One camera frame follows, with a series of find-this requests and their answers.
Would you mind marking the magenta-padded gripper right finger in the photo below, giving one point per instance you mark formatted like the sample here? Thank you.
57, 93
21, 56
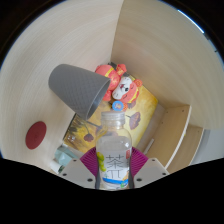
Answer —
151, 170

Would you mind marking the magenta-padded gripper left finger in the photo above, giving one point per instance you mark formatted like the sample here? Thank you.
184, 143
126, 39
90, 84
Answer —
76, 170

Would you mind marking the clear plastic drink bottle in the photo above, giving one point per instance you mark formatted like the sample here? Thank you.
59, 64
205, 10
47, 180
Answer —
113, 146

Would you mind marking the teal faceted vase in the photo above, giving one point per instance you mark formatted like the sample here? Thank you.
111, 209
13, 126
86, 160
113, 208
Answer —
65, 155

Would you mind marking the white light bar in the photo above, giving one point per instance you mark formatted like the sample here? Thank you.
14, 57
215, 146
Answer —
149, 146

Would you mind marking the flat round red coaster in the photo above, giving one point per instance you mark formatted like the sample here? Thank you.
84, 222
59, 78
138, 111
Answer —
36, 135

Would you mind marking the yellow poppy flower painting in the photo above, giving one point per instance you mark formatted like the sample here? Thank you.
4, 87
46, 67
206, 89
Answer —
146, 106

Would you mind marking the grey textured mug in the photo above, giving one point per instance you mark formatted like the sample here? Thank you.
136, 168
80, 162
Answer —
75, 85

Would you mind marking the red plush mouse toy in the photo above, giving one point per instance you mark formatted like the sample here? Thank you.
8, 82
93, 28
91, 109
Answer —
123, 87

